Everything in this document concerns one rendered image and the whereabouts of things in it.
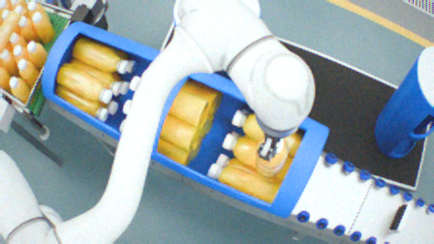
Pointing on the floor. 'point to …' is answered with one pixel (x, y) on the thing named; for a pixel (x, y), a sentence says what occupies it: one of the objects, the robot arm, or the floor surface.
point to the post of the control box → (35, 142)
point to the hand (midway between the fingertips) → (274, 139)
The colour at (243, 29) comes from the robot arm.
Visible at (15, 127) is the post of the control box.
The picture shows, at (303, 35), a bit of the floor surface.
